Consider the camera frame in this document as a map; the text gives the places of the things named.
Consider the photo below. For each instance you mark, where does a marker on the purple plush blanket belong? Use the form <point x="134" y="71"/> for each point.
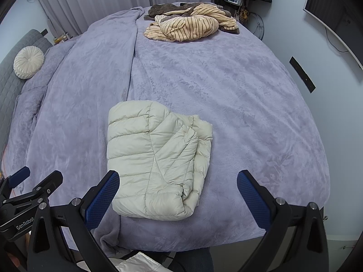
<point x="241" y="96"/>

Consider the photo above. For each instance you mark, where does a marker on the round cream pleated cushion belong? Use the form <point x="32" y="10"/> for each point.
<point x="28" y="62"/>

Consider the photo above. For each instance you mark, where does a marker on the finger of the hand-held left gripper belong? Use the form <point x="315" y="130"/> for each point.
<point x="48" y="184"/>
<point x="19" y="174"/>

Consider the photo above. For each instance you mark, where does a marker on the grey quilted headboard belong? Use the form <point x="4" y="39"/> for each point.
<point x="8" y="85"/>

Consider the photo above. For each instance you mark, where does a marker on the white quilted garment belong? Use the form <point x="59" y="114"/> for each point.
<point x="136" y="263"/>

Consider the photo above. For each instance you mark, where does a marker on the black standing fan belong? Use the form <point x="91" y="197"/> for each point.
<point x="257" y="27"/>

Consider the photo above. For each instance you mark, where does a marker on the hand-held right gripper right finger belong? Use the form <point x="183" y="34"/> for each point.
<point x="253" y="198"/>

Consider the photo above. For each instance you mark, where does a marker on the small bedside items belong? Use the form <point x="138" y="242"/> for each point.
<point x="61" y="38"/>

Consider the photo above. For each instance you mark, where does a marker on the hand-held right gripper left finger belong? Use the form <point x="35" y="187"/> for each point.
<point x="103" y="198"/>

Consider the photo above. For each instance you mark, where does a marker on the wall-mounted black monitor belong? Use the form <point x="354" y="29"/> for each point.
<point x="331" y="8"/>

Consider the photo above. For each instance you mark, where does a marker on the black wall strip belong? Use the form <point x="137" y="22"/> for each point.
<point x="302" y="75"/>

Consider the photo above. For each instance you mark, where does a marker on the pale green puffer jacket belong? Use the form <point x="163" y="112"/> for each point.
<point x="158" y="161"/>

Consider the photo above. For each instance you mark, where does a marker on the brown hanging bag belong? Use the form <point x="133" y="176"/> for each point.
<point x="244" y="14"/>

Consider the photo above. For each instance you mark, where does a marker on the beige striped fleece garment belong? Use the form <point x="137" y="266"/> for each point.
<point x="187" y="27"/>

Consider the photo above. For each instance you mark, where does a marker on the brown fleece garment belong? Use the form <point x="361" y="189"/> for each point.
<point x="163" y="8"/>

